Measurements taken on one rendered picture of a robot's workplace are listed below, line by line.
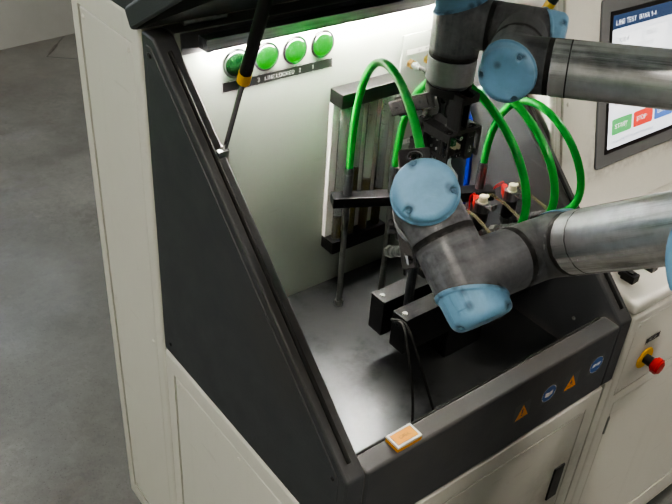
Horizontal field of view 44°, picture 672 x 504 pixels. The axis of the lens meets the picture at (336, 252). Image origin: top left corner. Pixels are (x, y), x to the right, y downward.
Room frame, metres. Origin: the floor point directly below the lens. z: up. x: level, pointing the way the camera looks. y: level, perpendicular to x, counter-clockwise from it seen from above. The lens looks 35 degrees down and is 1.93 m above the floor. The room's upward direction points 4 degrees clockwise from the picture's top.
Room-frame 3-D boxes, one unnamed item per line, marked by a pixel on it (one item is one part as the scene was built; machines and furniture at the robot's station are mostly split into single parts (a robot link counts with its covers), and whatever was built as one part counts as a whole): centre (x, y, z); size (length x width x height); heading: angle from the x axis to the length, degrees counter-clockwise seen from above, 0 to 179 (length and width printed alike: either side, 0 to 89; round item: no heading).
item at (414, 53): (1.58, -0.16, 1.21); 0.13 x 0.03 x 0.31; 130
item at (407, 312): (1.30, -0.23, 0.91); 0.34 x 0.10 x 0.15; 130
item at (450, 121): (1.20, -0.16, 1.36); 0.09 x 0.08 x 0.12; 40
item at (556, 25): (1.16, -0.25, 1.51); 0.11 x 0.11 x 0.08; 73
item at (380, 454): (1.04, -0.29, 0.87); 0.62 x 0.04 x 0.16; 130
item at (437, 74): (1.21, -0.16, 1.44); 0.08 x 0.08 x 0.05
